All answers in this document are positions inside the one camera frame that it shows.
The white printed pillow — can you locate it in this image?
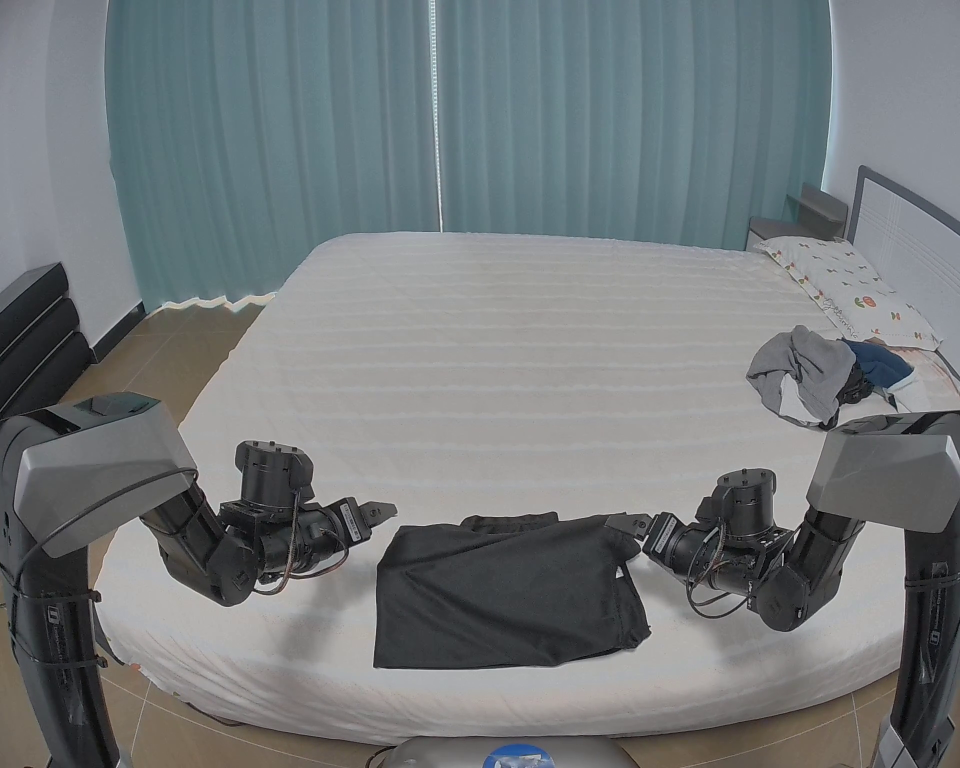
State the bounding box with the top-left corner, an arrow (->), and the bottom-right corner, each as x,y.
753,236 -> 943,351

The blue-green curtain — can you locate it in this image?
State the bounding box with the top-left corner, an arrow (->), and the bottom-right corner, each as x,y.
105,0 -> 445,313
433,0 -> 836,249

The black shiny garment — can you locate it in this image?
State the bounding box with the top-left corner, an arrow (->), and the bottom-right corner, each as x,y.
825,363 -> 876,433

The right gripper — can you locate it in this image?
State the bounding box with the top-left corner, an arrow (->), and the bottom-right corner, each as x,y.
603,512 -> 708,585

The black T-shirt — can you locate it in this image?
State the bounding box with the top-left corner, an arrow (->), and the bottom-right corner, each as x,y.
372,511 -> 652,670

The bed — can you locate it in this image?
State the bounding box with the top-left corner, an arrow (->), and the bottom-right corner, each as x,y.
93,165 -> 960,748

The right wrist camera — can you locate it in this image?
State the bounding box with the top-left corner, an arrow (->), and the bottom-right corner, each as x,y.
696,486 -> 733,528

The grey bedside table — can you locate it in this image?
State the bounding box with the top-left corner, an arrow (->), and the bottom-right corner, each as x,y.
747,182 -> 851,251

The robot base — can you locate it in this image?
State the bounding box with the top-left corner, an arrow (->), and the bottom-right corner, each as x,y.
371,733 -> 628,768

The black chest of drawers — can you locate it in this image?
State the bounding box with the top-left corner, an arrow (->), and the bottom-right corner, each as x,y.
0,262 -> 96,418

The dark blue garment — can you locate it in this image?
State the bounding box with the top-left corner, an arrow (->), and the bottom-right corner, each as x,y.
840,337 -> 917,388

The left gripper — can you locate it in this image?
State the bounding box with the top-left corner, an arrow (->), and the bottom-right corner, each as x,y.
296,496 -> 397,573

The grey garment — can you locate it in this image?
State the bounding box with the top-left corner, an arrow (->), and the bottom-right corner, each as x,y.
746,324 -> 857,429

